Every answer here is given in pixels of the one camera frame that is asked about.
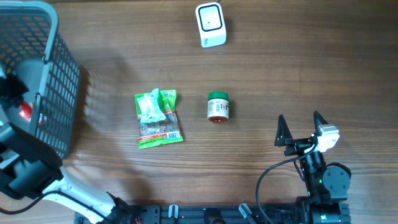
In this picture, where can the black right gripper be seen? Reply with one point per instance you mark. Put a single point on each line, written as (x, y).
(284, 135)

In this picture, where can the white barcode scanner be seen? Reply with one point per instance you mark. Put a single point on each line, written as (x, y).
(211, 25)

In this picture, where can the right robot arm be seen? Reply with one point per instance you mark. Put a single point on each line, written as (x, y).
(327, 184)

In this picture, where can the green snack bag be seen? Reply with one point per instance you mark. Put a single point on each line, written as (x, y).
(162, 132)

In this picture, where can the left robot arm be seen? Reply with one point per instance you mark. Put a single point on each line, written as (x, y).
(37, 172)

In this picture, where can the grey plastic mesh basket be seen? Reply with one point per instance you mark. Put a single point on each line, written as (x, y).
(33, 50)

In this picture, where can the green lid jar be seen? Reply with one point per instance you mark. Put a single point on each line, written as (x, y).
(218, 106)

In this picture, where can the red stick packet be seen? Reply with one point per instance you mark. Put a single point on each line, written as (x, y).
(27, 112)

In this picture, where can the teal translucent packet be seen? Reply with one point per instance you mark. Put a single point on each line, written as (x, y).
(151, 111)

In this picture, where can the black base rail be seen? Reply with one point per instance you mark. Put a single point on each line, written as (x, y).
(217, 214)

